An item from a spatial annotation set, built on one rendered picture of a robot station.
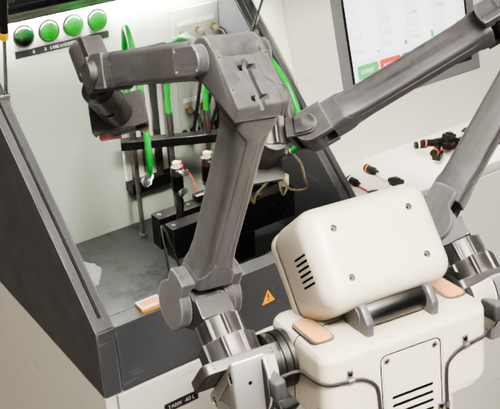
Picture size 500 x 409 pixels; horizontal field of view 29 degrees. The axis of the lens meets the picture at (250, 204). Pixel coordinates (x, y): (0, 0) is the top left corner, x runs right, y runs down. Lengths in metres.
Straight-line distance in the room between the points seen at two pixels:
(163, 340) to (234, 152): 0.82
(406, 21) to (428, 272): 1.21
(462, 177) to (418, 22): 0.98
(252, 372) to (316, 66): 1.14
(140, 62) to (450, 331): 0.59
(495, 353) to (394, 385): 1.45
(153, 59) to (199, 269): 0.30
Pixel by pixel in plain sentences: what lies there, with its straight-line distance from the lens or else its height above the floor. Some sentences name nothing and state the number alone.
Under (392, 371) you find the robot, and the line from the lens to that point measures 1.36.
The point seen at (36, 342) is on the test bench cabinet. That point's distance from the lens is 2.28.
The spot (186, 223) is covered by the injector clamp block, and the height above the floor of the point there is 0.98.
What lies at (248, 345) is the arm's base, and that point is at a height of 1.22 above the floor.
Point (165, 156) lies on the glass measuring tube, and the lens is 2.44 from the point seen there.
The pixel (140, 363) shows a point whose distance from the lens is 1.96.
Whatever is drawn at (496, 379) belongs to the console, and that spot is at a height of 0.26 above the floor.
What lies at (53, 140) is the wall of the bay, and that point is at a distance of 2.29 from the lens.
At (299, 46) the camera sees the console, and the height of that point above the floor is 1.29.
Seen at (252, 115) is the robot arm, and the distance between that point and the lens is 1.17.
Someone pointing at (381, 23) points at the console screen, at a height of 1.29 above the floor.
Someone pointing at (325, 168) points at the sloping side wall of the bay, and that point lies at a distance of 2.20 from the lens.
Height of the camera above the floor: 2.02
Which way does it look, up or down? 28 degrees down
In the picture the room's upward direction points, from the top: 3 degrees counter-clockwise
